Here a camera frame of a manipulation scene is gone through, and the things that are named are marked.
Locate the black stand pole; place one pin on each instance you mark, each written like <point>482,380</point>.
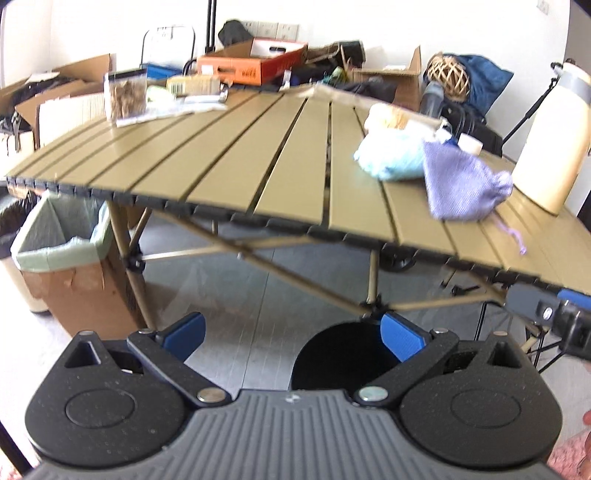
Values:
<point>211,27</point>

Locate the grey water bottle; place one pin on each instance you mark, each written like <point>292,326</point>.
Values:
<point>431,99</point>

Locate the cardboard box with liner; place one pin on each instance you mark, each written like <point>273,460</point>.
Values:
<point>69,295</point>

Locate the cream thermos bottle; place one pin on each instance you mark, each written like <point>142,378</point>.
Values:
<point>549,152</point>

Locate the green bin liner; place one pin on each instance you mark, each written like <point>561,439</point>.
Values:
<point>55,240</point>

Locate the clear snack bag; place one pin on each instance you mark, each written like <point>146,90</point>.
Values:
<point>124,94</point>

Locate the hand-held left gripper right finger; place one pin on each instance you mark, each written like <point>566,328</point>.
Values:
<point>401,334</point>

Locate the rattan ball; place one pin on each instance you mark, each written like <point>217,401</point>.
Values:
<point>448,76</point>

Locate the beige snack packet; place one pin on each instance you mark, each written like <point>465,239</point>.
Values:
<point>194,84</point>

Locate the black round bin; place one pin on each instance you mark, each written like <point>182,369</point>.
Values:
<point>332,355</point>

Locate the clear plastic wrapper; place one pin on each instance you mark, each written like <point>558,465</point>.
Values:
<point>184,107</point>

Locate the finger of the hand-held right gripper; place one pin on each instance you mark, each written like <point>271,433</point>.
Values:
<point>531,302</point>
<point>575,297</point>

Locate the small open cardboard box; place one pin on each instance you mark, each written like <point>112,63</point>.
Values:
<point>397,81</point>

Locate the khaki folding table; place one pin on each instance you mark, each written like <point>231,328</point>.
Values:
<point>231,152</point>

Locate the white wall socket panel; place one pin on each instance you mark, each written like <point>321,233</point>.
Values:
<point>277,30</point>

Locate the blue box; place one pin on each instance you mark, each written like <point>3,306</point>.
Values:
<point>159,71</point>

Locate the small white jar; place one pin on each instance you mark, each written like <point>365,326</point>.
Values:
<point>470,144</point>

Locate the orange cardboard box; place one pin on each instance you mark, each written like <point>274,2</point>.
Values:
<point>272,69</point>

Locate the pink fluffy fabric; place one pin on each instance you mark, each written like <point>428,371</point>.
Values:
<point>568,457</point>

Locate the metal folding frame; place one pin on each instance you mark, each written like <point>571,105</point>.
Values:
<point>191,46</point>

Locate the blue bag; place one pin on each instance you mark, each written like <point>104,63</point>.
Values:
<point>489,78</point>

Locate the yellow plush toy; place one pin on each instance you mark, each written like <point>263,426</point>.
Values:
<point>388,117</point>

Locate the pale blue fluffy cloth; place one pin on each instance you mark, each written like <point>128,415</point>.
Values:
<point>388,159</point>

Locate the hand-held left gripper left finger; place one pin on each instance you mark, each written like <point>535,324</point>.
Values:
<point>184,332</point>

